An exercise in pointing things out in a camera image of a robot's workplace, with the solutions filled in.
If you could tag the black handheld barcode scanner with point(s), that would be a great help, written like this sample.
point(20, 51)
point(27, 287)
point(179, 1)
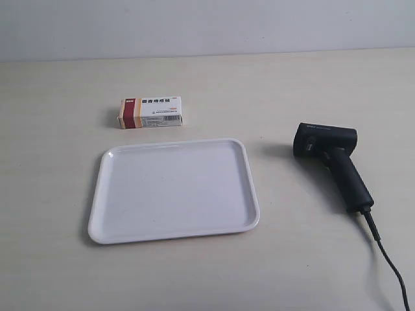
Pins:
point(333, 146)

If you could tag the white red medicine box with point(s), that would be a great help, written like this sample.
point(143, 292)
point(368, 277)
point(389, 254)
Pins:
point(150, 112)

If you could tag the white plastic tray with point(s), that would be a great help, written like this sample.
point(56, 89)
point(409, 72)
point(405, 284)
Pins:
point(164, 191)

